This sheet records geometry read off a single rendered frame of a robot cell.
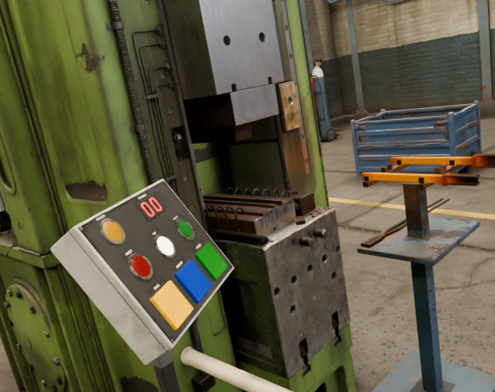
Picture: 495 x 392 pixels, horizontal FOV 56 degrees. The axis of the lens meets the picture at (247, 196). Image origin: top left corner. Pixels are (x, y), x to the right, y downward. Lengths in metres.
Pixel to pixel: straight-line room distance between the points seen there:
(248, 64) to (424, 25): 8.54
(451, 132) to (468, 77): 4.49
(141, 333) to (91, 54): 0.71
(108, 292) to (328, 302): 0.95
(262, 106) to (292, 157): 0.38
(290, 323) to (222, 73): 0.79
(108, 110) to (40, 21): 0.46
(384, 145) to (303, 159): 3.64
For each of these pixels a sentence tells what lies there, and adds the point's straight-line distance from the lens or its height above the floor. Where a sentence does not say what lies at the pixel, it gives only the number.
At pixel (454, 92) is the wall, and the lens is 9.64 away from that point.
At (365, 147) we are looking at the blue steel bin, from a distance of 5.53.
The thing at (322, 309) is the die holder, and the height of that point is 0.60.
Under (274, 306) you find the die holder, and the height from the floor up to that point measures 0.73.
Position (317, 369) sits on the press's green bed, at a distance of 1.71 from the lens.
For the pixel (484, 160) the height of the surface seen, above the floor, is 0.97.
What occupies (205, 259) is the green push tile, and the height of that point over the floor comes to 1.02.
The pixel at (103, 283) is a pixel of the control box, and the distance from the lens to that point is 0.89.
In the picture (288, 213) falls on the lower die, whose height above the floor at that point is 0.95.
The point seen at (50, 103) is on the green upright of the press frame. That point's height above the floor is 1.43.
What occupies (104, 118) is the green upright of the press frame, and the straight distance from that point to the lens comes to 1.28.
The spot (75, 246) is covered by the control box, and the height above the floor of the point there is 1.16.
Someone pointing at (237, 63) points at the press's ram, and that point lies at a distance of 1.38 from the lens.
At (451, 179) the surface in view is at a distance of 1.63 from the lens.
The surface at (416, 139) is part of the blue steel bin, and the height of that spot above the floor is 0.46.
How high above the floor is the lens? 1.40
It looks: 14 degrees down
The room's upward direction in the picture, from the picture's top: 10 degrees counter-clockwise
